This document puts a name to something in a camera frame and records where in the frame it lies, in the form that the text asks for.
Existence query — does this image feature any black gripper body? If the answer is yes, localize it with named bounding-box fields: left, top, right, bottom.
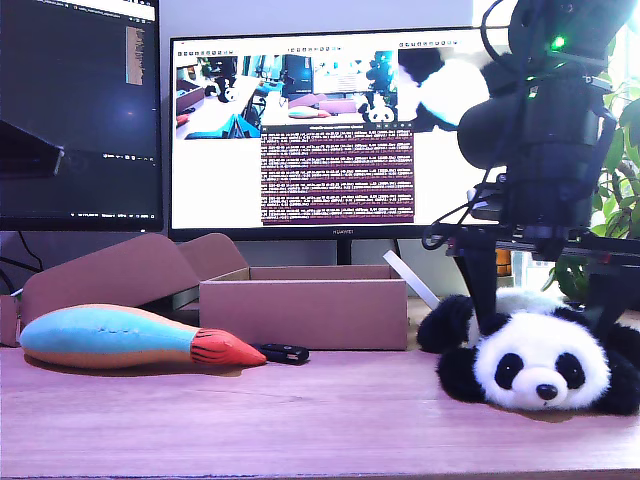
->
left=446, top=162, right=640, bottom=267

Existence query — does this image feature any black and white panda plush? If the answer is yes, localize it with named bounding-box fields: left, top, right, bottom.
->
left=415, top=288, right=640, bottom=417

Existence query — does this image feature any open brown cardboard box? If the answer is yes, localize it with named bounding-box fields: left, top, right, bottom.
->
left=0, top=232, right=409, bottom=352

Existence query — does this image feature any black plant tray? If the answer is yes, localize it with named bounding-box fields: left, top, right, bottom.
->
left=617, top=277, right=640, bottom=312

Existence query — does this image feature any white slim keyboard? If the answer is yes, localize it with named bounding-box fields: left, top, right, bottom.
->
left=382, top=251, right=442, bottom=309

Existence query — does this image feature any green leafy potted plant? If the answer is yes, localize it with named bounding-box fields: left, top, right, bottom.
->
left=542, top=19, right=640, bottom=306

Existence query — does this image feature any monitor with dark screen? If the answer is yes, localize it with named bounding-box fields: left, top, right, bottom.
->
left=0, top=0, right=165, bottom=234

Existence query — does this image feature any monitor with white screen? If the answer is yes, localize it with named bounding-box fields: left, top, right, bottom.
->
left=168, top=25, right=526, bottom=266

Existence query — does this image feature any blue and orange fish plush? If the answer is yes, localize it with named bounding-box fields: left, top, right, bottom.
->
left=18, top=303, right=268, bottom=370

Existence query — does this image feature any black car key fob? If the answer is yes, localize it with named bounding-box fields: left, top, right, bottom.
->
left=252, top=342, right=310, bottom=366

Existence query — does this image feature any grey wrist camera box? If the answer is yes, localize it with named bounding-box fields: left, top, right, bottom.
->
left=467, top=187, right=507, bottom=222

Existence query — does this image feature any black looped gripper cable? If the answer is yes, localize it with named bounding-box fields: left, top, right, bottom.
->
left=421, top=169, right=507, bottom=251

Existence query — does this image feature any black monitor cable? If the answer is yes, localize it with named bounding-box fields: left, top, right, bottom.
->
left=17, top=231, right=45, bottom=274

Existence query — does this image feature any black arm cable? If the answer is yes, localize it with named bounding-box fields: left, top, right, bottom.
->
left=478, top=0, right=516, bottom=64

